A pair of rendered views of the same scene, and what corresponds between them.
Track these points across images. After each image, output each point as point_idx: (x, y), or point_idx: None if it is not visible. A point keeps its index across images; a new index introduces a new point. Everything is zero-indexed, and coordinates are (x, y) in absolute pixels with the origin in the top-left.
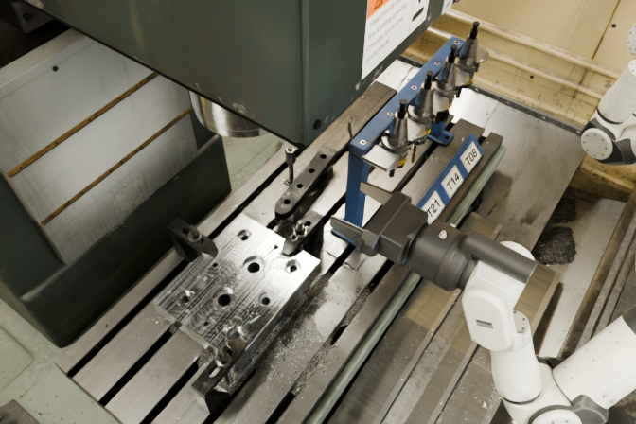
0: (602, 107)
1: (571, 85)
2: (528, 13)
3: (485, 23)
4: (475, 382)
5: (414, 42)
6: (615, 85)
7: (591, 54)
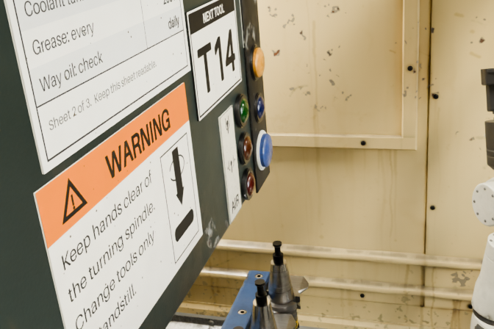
0: (480, 308)
1: (413, 292)
2: (329, 220)
3: (282, 246)
4: None
5: (193, 283)
6: (484, 273)
7: (421, 247)
